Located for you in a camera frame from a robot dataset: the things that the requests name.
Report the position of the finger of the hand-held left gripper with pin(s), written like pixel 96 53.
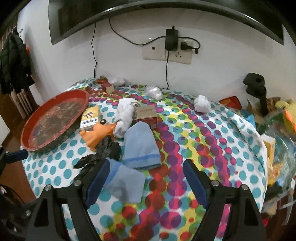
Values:
pixel 17 155

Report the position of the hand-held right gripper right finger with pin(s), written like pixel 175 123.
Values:
pixel 195 183

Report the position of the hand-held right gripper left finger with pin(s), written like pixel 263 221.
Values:
pixel 97 185

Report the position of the small blue cloth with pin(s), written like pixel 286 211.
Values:
pixel 126 183

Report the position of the black plastic glove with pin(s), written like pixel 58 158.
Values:
pixel 104 148

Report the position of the red round tray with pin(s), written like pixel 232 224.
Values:
pixel 49 120

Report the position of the orange toy duck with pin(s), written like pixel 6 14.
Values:
pixel 97 134

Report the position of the blue cloth with striped edge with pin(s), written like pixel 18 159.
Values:
pixel 141 146

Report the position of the yellow cartoon print box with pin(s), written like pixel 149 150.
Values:
pixel 89 117

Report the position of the white sock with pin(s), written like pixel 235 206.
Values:
pixel 202 103
pixel 123 113

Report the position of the brown cardboard box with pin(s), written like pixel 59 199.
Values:
pixel 253 109
pixel 145 114

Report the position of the polka dot tablecloth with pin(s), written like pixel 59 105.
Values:
pixel 185 139

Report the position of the wooden slats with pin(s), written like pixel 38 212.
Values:
pixel 24 102

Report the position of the rolled white sock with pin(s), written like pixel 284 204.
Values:
pixel 202 103

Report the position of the yellow carton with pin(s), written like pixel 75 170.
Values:
pixel 269 146

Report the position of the red packet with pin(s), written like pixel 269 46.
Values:
pixel 231 102

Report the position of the green printed plastic bag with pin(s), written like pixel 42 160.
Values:
pixel 283 150

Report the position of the black puffer jacket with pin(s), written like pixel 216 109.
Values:
pixel 13 60

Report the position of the small red box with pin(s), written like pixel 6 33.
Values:
pixel 107 88

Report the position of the crumpled white plastic bag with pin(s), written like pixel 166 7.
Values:
pixel 153 92

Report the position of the red and gold wrapper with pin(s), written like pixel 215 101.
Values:
pixel 102 79

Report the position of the crumpled white tissue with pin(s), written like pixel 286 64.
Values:
pixel 118 80

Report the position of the black clamp stand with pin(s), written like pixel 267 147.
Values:
pixel 256 89

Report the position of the yellow plush toy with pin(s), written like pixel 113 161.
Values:
pixel 290 115

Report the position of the black plug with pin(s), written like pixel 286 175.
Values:
pixel 185 45

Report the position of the black power adapter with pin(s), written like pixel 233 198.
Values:
pixel 171 39

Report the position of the black television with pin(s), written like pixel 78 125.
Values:
pixel 161 8

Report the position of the white wall outlet plate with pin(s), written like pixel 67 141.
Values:
pixel 153 52

